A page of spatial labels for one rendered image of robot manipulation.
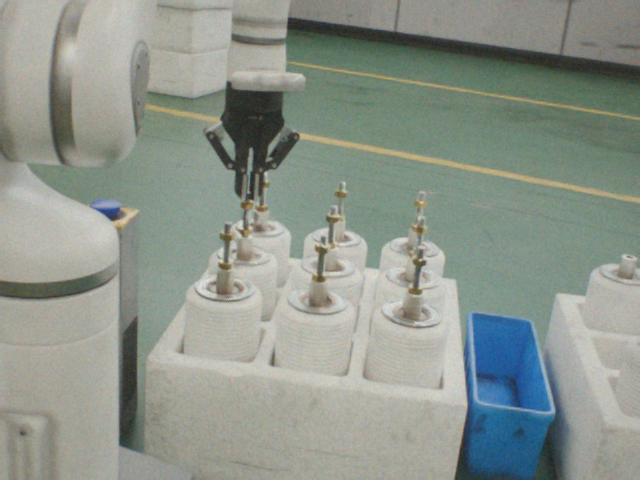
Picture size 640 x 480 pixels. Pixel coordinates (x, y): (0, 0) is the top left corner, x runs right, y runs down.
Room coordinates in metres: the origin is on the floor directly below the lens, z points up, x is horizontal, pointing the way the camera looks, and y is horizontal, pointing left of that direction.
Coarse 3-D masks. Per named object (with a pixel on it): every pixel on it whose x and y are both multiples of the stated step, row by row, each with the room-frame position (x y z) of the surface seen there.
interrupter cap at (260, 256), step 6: (234, 246) 1.07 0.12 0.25; (252, 246) 1.08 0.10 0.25; (222, 252) 1.05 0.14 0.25; (234, 252) 1.06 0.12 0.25; (252, 252) 1.06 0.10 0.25; (258, 252) 1.06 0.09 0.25; (264, 252) 1.06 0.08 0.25; (234, 258) 1.03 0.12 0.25; (240, 258) 1.04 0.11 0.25; (252, 258) 1.04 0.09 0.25; (258, 258) 1.04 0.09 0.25; (264, 258) 1.04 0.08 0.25; (270, 258) 1.04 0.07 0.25; (234, 264) 1.01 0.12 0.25; (240, 264) 1.01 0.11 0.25; (246, 264) 1.01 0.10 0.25; (252, 264) 1.01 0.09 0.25; (258, 264) 1.02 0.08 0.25
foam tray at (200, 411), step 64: (448, 320) 1.06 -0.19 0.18; (192, 384) 0.86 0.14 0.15; (256, 384) 0.85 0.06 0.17; (320, 384) 0.84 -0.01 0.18; (384, 384) 0.86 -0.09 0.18; (448, 384) 0.87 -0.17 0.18; (192, 448) 0.86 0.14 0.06; (256, 448) 0.85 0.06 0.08; (320, 448) 0.84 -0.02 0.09; (384, 448) 0.84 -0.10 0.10; (448, 448) 0.83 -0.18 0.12
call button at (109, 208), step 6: (90, 204) 0.98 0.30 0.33; (96, 204) 0.98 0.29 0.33; (102, 204) 0.98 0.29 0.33; (108, 204) 0.98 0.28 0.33; (114, 204) 0.99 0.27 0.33; (120, 204) 0.99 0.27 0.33; (96, 210) 0.97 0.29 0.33; (102, 210) 0.97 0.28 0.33; (108, 210) 0.97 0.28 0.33; (114, 210) 0.98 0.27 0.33; (120, 210) 0.99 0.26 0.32; (108, 216) 0.97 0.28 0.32; (114, 216) 0.98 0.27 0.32
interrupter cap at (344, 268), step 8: (312, 256) 1.06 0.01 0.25; (304, 264) 1.03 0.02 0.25; (312, 264) 1.04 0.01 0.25; (344, 264) 1.05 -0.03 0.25; (352, 264) 1.05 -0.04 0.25; (312, 272) 1.01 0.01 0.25; (328, 272) 1.01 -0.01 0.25; (336, 272) 1.02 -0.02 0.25; (344, 272) 1.02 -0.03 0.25; (352, 272) 1.02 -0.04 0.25
